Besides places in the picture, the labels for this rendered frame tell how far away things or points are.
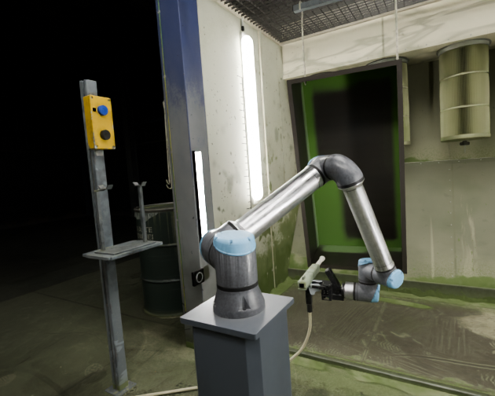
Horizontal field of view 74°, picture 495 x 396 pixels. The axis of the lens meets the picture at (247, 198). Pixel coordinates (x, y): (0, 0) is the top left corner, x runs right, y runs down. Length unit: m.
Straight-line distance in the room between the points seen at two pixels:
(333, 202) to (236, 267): 1.42
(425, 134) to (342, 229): 1.35
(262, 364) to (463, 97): 2.49
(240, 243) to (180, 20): 1.48
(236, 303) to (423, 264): 2.11
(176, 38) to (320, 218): 1.54
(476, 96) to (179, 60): 2.17
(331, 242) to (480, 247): 1.15
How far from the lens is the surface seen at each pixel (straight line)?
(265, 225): 1.36
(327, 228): 2.51
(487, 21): 3.13
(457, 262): 3.04
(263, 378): 1.20
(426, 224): 3.14
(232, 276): 1.14
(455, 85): 3.06
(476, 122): 3.03
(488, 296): 3.01
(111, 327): 1.99
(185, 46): 2.16
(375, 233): 1.53
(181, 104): 2.08
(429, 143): 3.42
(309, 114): 2.33
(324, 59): 3.24
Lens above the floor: 1.14
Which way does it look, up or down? 5 degrees down
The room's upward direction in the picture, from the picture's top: 4 degrees counter-clockwise
